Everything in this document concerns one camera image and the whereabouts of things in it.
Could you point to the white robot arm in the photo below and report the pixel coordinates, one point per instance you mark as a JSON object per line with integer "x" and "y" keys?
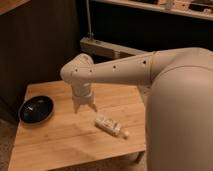
{"x": 179, "y": 108}

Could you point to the dark wooden cabinet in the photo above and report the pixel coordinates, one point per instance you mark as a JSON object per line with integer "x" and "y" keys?
{"x": 36, "y": 39}

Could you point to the black ceramic bowl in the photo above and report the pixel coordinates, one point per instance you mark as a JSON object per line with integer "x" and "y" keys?
{"x": 36, "y": 109}

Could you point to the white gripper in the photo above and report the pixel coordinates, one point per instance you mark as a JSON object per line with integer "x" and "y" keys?
{"x": 83, "y": 96}

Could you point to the wooden table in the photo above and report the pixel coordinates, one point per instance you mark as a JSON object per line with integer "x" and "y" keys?
{"x": 69, "y": 137}

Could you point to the upper wooden shelf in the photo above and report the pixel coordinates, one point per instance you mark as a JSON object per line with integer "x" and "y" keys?
{"x": 167, "y": 8}

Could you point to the metal pole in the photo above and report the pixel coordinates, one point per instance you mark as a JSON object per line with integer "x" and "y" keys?
{"x": 90, "y": 31}

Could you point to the wooden shelf beam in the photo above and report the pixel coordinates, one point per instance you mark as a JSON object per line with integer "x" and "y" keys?
{"x": 105, "y": 49}

